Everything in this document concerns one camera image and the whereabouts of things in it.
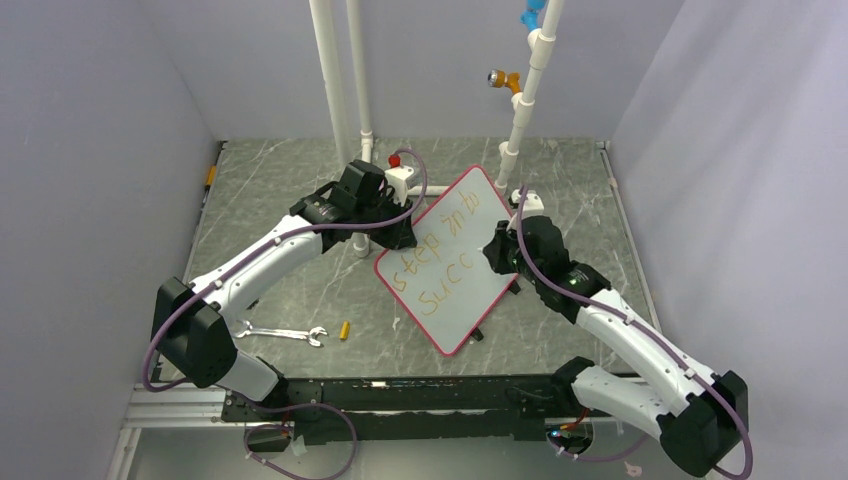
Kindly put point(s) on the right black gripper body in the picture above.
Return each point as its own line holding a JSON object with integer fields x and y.
{"x": 508, "y": 256}

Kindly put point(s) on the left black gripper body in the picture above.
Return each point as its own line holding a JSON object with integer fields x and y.
{"x": 382, "y": 210}

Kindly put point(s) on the pink framed whiteboard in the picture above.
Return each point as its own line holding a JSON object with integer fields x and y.
{"x": 445, "y": 283}

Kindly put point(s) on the yellow marker cap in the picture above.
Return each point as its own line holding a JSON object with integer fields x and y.
{"x": 344, "y": 331}

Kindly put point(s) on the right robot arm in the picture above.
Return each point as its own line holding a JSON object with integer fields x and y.
{"x": 697, "y": 416}

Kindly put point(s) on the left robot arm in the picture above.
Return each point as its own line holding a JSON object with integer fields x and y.
{"x": 193, "y": 320}

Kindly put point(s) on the silver open-end wrench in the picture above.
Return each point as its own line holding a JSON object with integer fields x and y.
{"x": 311, "y": 336}

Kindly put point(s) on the blue clamp on pipe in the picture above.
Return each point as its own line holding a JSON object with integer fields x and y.
{"x": 529, "y": 17}

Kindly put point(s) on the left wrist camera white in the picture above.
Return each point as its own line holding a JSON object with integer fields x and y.
{"x": 401, "y": 178}

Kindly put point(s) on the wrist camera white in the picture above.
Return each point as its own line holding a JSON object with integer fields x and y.
{"x": 524, "y": 206}
{"x": 401, "y": 178}

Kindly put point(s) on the white pvc pipe frame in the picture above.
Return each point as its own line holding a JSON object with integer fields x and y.
{"x": 540, "y": 40}

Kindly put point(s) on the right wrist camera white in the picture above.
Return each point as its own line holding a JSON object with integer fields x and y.
{"x": 524, "y": 206}

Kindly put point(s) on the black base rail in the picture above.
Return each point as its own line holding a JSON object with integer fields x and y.
{"x": 518, "y": 407}

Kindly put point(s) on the orange clamp mounted camera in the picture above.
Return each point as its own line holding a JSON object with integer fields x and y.
{"x": 500, "y": 79}

